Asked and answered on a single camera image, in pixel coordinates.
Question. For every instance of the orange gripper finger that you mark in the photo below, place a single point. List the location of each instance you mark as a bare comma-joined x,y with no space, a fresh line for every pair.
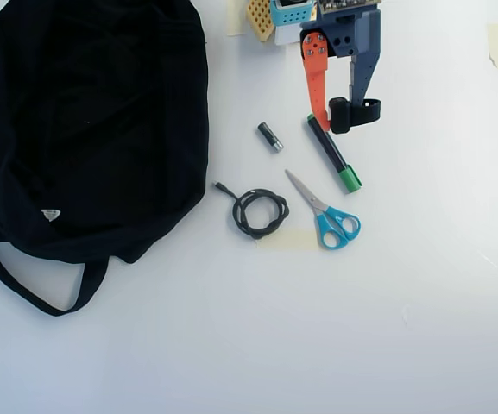
317,82

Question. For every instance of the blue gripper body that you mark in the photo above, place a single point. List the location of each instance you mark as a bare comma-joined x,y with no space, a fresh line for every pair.
347,43

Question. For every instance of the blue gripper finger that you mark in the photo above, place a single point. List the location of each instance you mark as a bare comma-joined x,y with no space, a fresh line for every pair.
363,77

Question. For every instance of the black fabric bag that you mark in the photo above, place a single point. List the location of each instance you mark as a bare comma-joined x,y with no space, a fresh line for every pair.
84,129

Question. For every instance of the black marker green cap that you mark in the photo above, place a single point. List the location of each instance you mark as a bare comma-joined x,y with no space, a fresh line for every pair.
330,148

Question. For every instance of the black AA battery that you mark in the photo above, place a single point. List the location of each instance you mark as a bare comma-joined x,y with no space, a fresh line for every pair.
269,136

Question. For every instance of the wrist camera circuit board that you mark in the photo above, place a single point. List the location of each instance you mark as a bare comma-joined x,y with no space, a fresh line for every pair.
348,5

